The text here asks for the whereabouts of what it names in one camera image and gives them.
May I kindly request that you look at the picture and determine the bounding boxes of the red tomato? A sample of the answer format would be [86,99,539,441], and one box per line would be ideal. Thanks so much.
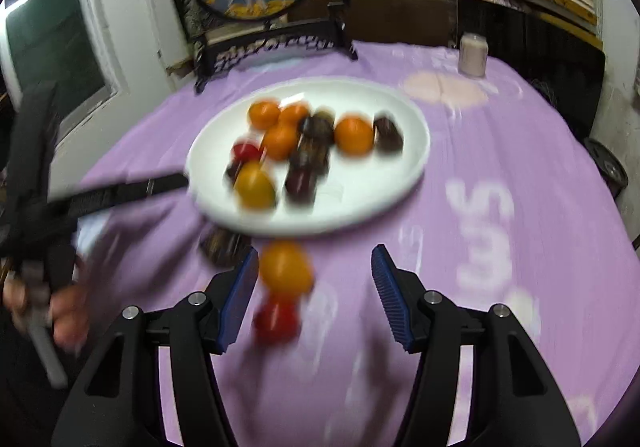
[252,297,301,345]
[231,139,263,162]

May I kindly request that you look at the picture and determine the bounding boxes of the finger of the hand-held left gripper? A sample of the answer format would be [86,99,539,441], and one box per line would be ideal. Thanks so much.
[47,173,190,228]
[10,87,58,222]

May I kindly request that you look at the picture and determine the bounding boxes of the pink drink can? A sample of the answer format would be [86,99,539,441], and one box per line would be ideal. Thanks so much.
[458,33,488,78]

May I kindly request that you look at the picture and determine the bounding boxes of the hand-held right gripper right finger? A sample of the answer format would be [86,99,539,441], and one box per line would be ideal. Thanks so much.
[370,244,583,447]

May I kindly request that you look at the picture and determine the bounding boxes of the small orange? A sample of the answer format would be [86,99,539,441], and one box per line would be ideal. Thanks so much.
[247,100,281,130]
[279,103,311,126]
[261,123,301,162]
[333,116,376,156]

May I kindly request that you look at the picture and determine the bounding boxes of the brown cardboard box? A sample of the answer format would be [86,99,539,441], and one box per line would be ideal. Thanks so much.
[287,0,458,48]

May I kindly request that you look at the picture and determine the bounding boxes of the white round plate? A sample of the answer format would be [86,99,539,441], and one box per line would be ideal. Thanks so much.
[185,76,432,237]

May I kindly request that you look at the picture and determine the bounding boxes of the dark purple plum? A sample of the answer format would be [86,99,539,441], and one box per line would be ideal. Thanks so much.
[283,167,320,204]

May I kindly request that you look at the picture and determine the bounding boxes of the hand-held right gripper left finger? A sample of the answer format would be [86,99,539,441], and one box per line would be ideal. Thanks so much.
[50,247,261,447]

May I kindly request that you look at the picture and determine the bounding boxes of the white framed window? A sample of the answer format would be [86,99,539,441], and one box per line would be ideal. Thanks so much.
[0,0,121,148]

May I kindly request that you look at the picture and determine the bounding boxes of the person's left hand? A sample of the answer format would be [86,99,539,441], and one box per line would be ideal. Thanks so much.
[2,277,93,353]

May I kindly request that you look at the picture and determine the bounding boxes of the orange tomato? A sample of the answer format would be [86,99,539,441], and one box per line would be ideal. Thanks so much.
[258,241,316,297]

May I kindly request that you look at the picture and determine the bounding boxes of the purple printed tablecloth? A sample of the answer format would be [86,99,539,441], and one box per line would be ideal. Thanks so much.
[75,39,640,447]

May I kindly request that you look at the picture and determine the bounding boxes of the black round wheel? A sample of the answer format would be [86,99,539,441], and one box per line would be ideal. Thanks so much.
[582,137,628,200]

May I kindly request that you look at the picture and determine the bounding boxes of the yellowish orange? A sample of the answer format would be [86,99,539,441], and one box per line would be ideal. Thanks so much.
[234,162,277,210]

